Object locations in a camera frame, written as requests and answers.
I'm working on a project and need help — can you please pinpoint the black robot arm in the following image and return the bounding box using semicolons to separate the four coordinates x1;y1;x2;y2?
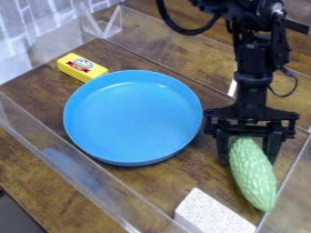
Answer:
189;0;298;165

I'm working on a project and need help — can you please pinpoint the black baseboard strip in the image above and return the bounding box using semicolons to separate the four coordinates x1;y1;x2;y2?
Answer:
285;19;311;35

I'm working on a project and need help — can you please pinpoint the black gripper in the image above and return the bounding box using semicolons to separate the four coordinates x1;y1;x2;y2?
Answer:
204;72;298;166

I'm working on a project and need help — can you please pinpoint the white speckled foam block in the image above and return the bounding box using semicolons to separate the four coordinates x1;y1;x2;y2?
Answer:
174;187;256;233

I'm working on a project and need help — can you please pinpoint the blue round tray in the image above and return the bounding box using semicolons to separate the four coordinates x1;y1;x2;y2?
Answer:
62;70;202;167

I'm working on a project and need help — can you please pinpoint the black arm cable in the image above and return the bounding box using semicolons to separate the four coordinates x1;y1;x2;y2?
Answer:
154;0;222;36

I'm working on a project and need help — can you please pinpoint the green bitter gourd toy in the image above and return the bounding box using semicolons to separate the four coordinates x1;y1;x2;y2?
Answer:
229;137;277;212

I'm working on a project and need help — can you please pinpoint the yellow rectangular box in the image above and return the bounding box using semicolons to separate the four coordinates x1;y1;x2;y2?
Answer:
57;53;109;83

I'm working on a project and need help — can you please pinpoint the clear acrylic enclosure wall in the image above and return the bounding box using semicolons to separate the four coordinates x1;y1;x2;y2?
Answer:
0;0;311;233

